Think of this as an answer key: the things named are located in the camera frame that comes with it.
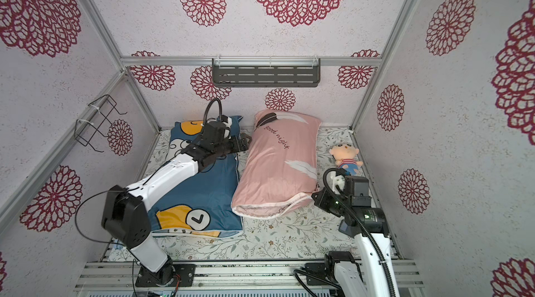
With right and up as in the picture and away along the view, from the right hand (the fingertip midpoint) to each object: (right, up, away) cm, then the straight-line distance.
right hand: (312, 194), depth 73 cm
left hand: (-25, +19, +13) cm, 33 cm away
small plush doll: (+22, +13, +28) cm, 38 cm away
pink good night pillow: (-11, +6, +12) cm, 17 cm away
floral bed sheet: (0, -20, +10) cm, 22 cm away
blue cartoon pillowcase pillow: (-40, -7, +12) cm, 43 cm away
